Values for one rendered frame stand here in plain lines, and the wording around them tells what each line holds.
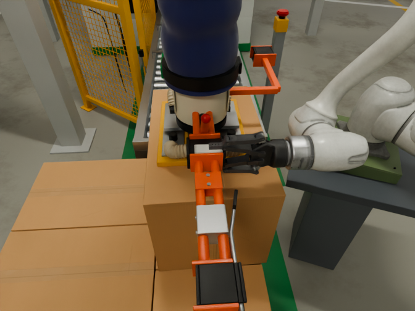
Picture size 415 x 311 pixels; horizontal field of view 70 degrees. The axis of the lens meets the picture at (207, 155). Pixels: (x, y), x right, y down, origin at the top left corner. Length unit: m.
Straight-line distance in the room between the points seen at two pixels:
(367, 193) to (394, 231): 0.99
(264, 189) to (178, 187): 0.25
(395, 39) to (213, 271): 0.63
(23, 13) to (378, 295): 2.48
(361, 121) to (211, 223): 0.77
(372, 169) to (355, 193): 0.12
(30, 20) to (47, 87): 0.45
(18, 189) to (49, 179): 0.88
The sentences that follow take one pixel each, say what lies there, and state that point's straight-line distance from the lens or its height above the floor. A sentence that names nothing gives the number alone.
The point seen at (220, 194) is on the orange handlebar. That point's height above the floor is 1.08.
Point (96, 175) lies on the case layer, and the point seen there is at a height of 0.54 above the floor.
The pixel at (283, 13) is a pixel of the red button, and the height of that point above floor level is 1.03.
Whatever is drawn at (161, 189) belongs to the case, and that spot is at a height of 0.94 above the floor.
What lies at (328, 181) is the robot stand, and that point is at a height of 0.75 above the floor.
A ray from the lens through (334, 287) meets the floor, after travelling 1.85.
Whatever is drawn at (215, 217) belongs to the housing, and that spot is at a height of 1.09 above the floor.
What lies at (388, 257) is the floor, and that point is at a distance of 2.08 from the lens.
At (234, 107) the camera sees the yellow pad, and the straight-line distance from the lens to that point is 1.12.
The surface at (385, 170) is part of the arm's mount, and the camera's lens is 1.28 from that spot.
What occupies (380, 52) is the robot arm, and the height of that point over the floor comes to 1.29.
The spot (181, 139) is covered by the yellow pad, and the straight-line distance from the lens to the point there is 0.97.
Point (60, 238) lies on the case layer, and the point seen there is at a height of 0.54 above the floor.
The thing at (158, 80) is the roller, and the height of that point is 0.53.
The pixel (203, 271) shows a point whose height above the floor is 1.10.
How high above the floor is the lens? 1.60
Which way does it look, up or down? 43 degrees down
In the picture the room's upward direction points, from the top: straight up
